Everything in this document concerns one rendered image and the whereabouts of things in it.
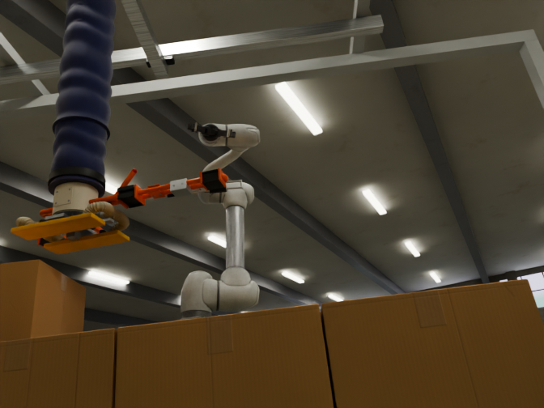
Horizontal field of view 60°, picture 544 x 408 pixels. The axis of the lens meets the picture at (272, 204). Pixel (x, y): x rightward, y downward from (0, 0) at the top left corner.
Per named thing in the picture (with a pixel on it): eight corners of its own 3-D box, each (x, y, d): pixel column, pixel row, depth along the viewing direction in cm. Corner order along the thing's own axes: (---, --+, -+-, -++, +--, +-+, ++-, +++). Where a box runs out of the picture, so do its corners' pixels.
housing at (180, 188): (169, 191, 182) (169, 180, 184) (176, 197, 188) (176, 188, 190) (186, 187, 181) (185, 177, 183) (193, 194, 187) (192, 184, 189)
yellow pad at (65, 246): (42, 248, 195) (44, 236, 197) (57, 254, 204) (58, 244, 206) (117, 233, 189) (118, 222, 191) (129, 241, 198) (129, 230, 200)
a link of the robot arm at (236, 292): (215, 315, 245) (257, 315, 248) (217, 306, 231) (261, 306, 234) (218, 189, 283) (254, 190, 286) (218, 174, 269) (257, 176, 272)
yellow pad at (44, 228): (10, 232, 178) (11, 220, 180) (27, 240, 187) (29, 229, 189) (91, 216, 172) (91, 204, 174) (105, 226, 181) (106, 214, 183)
